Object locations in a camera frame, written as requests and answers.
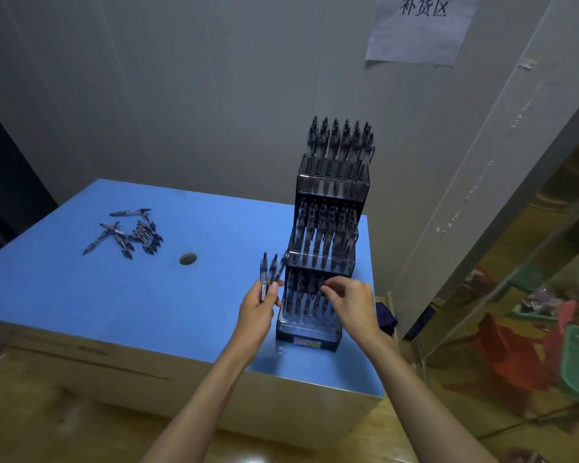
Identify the person's right forearm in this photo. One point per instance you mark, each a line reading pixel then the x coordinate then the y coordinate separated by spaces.
pixel 429 405

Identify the pile of grey pens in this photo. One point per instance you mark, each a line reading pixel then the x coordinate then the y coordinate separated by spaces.
pixel 142 233

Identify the person's right hand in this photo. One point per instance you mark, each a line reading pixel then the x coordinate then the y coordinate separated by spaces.
pixel 357 308

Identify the person's left forearm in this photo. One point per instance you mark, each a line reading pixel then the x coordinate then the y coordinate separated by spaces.
pixel 193 409

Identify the black shelf unit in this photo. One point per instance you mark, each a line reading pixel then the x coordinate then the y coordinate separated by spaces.
pixel 5 188

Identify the dark blue cloth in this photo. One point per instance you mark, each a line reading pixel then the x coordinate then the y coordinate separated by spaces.
pixel 385 320

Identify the small round metal disc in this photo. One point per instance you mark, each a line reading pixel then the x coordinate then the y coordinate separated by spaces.
pixel 188 259

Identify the grey retractable pen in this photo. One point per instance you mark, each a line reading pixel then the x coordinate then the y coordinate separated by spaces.
pixel 283 264
pixel 263 279
pixel 273 267

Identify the cluster of grey pens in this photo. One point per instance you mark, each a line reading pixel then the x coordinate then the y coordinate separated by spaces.
pixel 338 139

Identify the person's left hand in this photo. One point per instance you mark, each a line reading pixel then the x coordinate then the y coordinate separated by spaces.
pixel 253 323

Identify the red plastic stool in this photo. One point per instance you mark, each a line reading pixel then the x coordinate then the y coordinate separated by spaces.
pixel 516 352

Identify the blue table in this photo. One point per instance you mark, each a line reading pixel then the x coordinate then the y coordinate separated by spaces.
pixel 149 294

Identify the white paper wall sign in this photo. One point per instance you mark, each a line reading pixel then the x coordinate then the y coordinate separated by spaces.
pixel 420 38

